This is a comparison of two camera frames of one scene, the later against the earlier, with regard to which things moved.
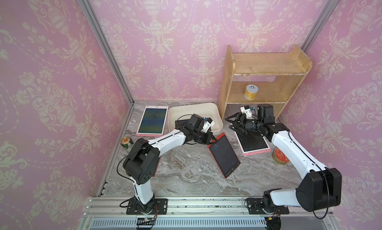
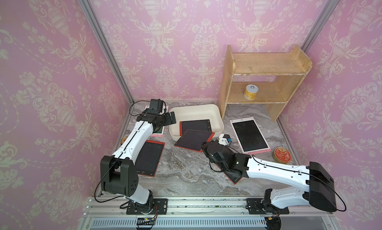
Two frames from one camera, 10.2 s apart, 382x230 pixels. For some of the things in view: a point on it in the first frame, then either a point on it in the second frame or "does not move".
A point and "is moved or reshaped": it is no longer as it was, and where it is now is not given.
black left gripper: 209,135 to 169,120
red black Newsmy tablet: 225,155 is moved or reshaped
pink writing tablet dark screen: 253,143 does not move
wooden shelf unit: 261,78 does not move
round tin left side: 125,142 does not move
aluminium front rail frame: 201,213 does not move
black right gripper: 240,117 to 206,150
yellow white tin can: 250,92 does not move
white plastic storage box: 208,110 does not move
